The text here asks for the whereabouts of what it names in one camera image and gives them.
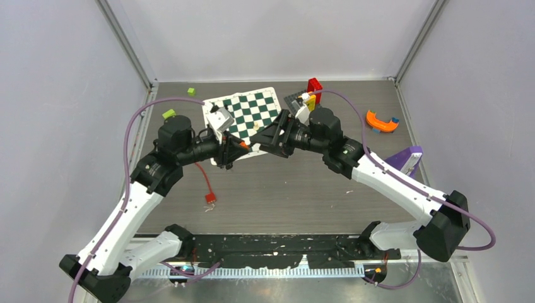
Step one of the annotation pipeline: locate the light green block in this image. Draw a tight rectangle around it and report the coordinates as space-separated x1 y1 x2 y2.
162 109 177 120

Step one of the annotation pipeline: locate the yellow building block tower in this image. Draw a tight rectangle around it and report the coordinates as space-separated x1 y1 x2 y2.
303 94 316 112

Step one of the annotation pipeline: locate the dark grey building baseplate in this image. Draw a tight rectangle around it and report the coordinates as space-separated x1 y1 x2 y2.
283 90 307 115

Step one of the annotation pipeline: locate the red cable with plug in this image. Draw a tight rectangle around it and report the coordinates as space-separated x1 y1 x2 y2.
194 162 218 209

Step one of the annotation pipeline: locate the green white chess mat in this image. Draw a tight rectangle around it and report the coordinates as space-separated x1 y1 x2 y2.
202 87 281 160

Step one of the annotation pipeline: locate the red building block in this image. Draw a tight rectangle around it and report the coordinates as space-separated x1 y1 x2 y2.
307 78 323 105

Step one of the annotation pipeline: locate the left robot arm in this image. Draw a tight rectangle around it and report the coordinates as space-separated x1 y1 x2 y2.
59 112 249 302

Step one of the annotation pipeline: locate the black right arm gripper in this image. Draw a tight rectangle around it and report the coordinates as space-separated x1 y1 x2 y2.
250 110 327 160

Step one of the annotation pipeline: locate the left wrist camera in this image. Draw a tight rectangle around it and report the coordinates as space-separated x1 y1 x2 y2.
206 105 235 142

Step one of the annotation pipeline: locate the purple white device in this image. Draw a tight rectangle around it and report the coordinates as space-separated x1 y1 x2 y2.
385 146 423 179

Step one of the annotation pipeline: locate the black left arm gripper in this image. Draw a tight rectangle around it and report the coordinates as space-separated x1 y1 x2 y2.
178 129 249 168

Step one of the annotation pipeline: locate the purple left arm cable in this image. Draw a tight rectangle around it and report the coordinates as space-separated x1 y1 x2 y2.
66 97 206 303

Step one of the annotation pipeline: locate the orange curved toy track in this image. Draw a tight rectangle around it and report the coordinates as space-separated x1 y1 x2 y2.
365 110 399 133

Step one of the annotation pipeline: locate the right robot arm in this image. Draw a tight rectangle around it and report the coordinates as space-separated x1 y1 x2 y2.
244 108 471 262

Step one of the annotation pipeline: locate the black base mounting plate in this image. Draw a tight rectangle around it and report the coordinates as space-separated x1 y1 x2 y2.
176 234 401 269

